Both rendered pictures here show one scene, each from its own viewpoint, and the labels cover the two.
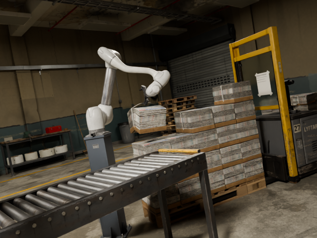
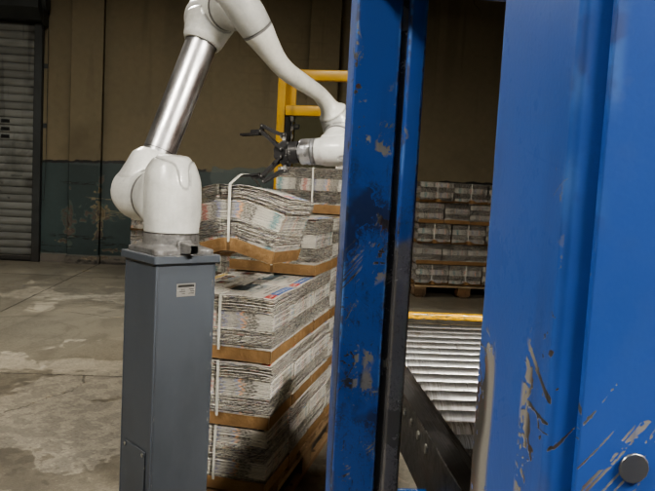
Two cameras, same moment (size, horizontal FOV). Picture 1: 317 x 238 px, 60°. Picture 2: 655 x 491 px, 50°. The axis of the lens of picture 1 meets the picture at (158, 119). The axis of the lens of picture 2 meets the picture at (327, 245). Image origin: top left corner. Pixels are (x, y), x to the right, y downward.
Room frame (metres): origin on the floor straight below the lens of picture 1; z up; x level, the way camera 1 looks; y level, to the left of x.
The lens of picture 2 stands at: (1.07, 1.92, 1.22)
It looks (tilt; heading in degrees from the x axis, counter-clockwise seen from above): 5 degrees down; 307
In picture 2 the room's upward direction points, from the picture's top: 3 degrees clockwise
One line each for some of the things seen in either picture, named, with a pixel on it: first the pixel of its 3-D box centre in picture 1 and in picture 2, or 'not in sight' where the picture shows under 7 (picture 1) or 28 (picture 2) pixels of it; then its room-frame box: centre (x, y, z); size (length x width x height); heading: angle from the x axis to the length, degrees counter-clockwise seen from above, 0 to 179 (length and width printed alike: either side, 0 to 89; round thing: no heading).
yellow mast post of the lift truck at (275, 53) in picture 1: (281, 102); not in sight; (3.19, -1.46, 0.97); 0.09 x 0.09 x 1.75; 24
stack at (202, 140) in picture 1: (191, 169); (268, 370); (3.02, -0.27, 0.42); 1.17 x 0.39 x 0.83; 114
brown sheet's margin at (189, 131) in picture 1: (194, 128); (282, 263); (3.07, -0.38, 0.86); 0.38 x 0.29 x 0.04; 23
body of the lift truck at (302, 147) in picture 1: (287, 142); not in sight; (3.65, -1.66, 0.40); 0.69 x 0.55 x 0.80; 24
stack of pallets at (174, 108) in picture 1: (179, 116); not in sight; (9.81, -0.74, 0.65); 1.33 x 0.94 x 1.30; 136
